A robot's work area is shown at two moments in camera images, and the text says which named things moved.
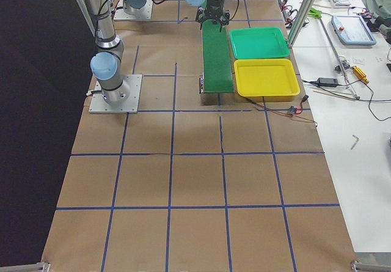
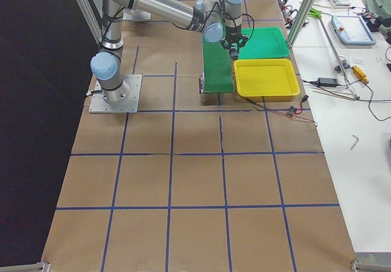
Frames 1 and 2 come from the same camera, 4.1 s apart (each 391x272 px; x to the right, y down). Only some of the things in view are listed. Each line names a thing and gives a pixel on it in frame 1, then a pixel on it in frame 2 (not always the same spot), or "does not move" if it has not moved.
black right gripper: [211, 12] → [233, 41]
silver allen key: [355, 143] does not move
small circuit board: [292, 110] does not move
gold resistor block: [360, 74] does not move
